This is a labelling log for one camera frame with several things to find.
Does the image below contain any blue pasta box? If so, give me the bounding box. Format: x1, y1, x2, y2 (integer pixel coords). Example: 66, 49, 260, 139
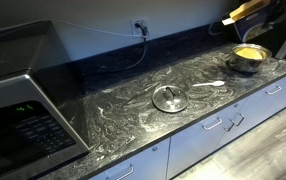
221, 0, 273, 43

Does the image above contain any round glass pot lid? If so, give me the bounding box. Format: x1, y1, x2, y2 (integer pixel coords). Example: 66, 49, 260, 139
151, 84, 190, 114

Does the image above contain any stainless steel pot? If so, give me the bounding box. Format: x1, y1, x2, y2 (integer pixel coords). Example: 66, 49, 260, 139
227, 43, 273, 73

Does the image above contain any white plastic spoon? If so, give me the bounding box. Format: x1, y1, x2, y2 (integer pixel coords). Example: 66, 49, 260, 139
192, 79, 226, 88

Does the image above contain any blue cabinet front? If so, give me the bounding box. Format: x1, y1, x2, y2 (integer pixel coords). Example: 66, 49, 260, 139
216, 64, 286, 149
166, 97, 249, 179
87, 136, 171, 180

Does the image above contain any black steel microwave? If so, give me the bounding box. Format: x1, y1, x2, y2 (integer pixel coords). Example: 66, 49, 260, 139
0, 19, 91, 180

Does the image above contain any white looped cable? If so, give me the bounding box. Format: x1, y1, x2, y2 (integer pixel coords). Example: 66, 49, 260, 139
207, 19, 226, 36

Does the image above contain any silver drawer handle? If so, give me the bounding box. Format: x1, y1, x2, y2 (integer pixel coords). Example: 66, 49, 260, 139
107, 163, 135, 180
201, 116, 224, 131
265, 84, 283, 96

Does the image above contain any silver door handle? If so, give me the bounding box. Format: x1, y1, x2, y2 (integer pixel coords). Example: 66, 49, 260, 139
232, 112, 246, 127
224, 118, 237, 132

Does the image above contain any white wall outlet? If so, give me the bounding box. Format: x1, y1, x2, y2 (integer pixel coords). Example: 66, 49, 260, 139
130, 17, 151, 37

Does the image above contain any white cable at outlet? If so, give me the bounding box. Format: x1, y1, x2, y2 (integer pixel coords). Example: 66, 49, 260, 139
47, 18, 143, 38

